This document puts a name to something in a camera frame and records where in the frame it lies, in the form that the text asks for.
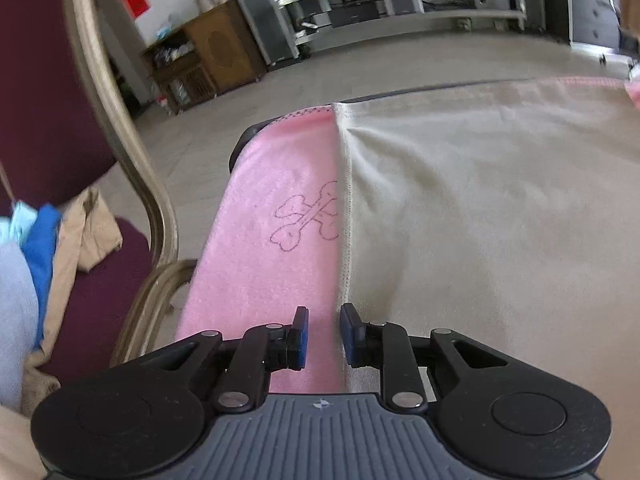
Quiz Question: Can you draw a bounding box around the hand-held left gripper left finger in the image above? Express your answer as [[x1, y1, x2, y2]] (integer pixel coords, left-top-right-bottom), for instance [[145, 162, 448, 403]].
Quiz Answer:
[[150, 306, 310, 413]]

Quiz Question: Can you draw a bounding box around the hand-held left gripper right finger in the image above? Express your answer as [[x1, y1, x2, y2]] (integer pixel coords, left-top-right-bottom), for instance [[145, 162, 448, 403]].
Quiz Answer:
[[340, 303, 507, 413]]

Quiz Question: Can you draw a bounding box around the beige garment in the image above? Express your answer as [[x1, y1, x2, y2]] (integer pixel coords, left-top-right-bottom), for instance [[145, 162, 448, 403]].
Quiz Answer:
[[331, 76, 640, 396]]

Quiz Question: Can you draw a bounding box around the pink printed blanket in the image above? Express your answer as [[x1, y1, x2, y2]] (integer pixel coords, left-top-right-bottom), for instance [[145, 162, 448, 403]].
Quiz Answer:
[[175, 76, 640, 395]]

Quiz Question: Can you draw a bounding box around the black table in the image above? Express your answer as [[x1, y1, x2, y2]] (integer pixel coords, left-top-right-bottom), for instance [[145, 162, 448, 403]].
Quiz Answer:
[[228, 87, 361, 172]]

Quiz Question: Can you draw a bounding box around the tan garment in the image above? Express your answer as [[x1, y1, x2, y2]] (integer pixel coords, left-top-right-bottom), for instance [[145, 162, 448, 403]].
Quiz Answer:
[[20, 187, 123, 401]]

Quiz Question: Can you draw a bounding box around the blue garment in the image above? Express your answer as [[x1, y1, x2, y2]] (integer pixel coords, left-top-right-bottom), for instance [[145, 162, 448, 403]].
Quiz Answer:
[[22, 204, 63, 351]]

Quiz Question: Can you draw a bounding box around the pale lavender garment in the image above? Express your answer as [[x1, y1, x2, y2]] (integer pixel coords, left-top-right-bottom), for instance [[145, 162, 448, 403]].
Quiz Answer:
[[0, 242, 41, 411]]

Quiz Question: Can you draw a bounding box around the wooden cabinet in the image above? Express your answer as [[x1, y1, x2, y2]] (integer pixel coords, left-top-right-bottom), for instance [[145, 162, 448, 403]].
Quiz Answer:
[[141, 0, 268, 115]]

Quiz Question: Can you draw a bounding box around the light cyan garment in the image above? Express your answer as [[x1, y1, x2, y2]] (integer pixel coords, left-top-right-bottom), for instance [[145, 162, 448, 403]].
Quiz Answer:
[[0, 200, 38, 248]]

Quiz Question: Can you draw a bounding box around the white media shelf unit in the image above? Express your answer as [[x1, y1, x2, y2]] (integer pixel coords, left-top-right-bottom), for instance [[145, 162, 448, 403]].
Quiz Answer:
[[270, 0, 529, 57]]

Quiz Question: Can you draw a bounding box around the grey chest of drawers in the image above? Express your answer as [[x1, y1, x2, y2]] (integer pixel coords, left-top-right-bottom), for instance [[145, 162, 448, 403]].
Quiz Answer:
[[570, 0, 640, 57]]

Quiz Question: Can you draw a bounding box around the maroon chair with gold frame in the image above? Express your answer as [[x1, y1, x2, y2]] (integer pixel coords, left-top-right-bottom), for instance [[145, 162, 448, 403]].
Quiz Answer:
[[0, 0, 201, 386]]

